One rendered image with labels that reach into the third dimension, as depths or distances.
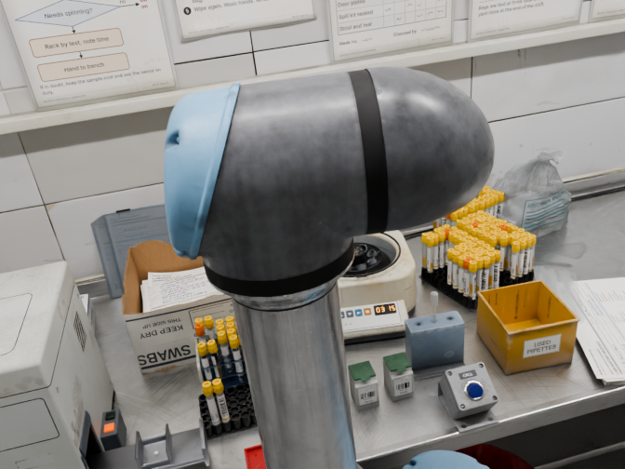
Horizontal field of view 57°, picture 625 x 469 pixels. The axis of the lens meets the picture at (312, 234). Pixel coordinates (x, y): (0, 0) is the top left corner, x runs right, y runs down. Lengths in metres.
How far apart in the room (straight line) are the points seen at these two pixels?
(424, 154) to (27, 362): 0.63
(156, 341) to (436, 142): 0.89
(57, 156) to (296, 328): 1.03
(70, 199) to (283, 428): 1.02
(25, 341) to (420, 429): 0.63
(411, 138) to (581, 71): 1.32
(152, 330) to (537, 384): 0.72
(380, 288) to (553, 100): 0.74
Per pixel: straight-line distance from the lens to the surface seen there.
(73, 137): 1.37
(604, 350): 1.21
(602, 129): 1.77
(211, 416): 1.04
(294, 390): 0.47
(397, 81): 0.39
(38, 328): 0.91
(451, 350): 1.11
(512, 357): 1.11
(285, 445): 0.51
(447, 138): 0.38
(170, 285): 1.36
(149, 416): 1.14
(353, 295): 1.18
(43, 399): 0.89
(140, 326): 1.16
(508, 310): 1.22
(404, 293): 1.21
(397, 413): 1.06
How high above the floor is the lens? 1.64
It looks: 29 degrees down
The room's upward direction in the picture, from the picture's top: 7 degrees counter-clockwise
